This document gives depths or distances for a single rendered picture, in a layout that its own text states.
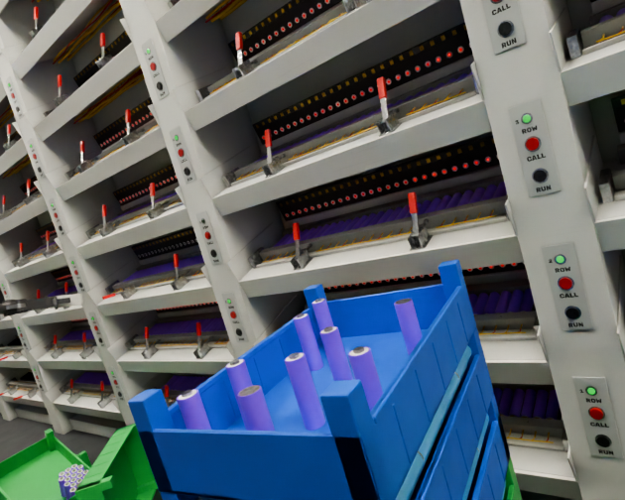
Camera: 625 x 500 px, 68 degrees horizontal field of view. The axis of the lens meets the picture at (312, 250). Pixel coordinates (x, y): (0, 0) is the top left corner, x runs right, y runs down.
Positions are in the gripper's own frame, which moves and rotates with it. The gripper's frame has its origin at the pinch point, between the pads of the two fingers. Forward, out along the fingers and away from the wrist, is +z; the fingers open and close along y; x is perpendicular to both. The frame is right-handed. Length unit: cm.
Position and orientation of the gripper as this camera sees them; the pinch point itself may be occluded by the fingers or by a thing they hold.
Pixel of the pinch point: (66, 301)
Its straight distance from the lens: 142.3
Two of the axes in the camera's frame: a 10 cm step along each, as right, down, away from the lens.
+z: 6.4, -0.4, 7.7
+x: -1.4, -9.9, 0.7
